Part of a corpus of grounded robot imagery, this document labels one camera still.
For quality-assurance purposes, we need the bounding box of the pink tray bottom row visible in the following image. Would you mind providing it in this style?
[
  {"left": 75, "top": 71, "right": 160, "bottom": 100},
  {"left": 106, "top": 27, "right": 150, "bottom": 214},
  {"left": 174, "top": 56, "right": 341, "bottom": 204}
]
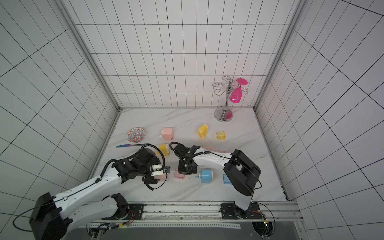
[{"left": 174, "top": 169, "right": 185, "bottom": 180}]

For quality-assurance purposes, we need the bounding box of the pink sharpener bottom row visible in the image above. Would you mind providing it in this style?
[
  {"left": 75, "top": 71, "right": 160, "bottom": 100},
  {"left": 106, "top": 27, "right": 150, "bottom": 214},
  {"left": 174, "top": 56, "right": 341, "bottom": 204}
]
[{"left": 154, "top": 174, "right": 168, "bottom": 180}]

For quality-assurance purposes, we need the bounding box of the pink sharpener row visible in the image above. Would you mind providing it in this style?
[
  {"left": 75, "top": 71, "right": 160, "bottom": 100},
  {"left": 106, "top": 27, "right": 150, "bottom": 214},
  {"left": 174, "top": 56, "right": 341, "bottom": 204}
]
[
  {"left": 161, "top": 128, "right": 174, "bottom": 141},
  {"left": 154, "top": 174, "right": 168, "bottom": 180}
]

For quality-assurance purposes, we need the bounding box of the yellow sharpener row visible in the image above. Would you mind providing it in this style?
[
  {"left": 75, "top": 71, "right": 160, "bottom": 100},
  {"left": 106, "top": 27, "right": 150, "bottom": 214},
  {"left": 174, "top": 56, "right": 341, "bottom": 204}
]
[{"left": 157, "top": 144, "right": 170, "bottom": 156}]

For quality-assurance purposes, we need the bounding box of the pink sharpener top row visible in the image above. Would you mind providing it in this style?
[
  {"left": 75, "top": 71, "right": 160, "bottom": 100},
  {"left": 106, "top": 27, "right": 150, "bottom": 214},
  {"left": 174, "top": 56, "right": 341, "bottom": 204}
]
[{"left": 161, "top": 128, "right": 174, "bottom": 141}]

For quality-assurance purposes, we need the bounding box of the yellow tray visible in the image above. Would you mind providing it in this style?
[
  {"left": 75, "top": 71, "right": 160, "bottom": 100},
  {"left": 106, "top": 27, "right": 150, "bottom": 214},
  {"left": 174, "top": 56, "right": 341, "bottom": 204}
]
[{"left": 216, "top": 131, "right": 226, "bottom": 140}]

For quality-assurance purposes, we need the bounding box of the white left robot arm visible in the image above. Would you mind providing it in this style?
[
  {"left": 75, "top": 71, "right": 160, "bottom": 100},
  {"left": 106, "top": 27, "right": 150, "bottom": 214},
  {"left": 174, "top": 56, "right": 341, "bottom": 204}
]
[{"left": 29, "top": 144, "right": 170, "bottom": 240}]

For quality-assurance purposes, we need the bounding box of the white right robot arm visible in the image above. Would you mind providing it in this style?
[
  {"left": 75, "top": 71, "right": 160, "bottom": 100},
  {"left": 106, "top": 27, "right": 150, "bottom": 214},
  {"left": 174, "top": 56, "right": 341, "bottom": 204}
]
[{"left": 169, "top": 142, "right": 262, "bottom": 212}]

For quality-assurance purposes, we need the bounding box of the blue pencil sharpener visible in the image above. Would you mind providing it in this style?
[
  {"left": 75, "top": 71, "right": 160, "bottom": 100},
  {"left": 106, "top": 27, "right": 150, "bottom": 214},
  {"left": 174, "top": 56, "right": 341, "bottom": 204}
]
[{"left": 195, "top": 169, "right": 214, "bottom": 184}]

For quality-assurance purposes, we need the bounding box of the blue transparent tray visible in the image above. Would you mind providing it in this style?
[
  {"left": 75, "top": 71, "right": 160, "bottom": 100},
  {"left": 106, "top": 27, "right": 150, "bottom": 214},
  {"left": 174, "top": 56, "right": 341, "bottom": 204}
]
[{"left": 223, "top": 174, "right": 232, "bottom": 185}]

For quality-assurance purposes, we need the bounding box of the iridescent pen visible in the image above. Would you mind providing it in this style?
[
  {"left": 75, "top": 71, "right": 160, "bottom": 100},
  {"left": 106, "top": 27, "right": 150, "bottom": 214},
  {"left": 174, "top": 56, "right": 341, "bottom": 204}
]
[{"left": 116, "top": 143, "right": 148, "bottom": 148}]

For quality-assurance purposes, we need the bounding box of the patterned ceramic bowl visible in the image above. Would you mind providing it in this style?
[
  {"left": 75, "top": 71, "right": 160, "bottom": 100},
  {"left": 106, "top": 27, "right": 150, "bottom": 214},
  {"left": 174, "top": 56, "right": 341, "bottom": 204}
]
[{"left": 127, "top": 128, "right": 146, "bottom": 143}]

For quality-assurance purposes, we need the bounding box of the pink plastic wine glass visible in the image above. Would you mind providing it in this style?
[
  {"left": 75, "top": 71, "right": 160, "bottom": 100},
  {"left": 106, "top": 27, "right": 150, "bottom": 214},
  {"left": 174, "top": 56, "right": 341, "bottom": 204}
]
[{"left": 230, "top": 78, "right": 248, "bottom": 104}]

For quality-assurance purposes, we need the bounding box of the chrome glass rack stand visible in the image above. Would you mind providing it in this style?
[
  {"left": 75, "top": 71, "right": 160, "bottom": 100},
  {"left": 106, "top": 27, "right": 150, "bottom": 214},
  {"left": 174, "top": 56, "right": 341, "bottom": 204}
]
[{"left": 213, "top": 76, "right": 236, "bottom": 123}]

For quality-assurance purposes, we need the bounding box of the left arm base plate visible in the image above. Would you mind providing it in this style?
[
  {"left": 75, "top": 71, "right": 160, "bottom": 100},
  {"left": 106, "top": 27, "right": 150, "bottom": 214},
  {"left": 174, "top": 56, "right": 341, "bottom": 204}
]
[{"left": 112, "top": 204, "right": 145, "bottom": 221}]

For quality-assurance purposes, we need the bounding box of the aluminium mounting rail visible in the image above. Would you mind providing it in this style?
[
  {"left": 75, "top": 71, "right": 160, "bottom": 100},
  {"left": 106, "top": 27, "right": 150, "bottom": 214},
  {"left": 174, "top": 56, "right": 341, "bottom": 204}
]
[{"left": 74, "top": 200, "right": 304, "bottom": 223}]

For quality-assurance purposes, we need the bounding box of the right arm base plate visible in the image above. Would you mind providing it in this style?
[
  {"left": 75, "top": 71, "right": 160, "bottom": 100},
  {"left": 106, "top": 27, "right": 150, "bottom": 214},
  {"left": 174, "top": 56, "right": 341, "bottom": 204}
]
[{"left": 220, "top": 203, "right": 262, "bottom": 220}]

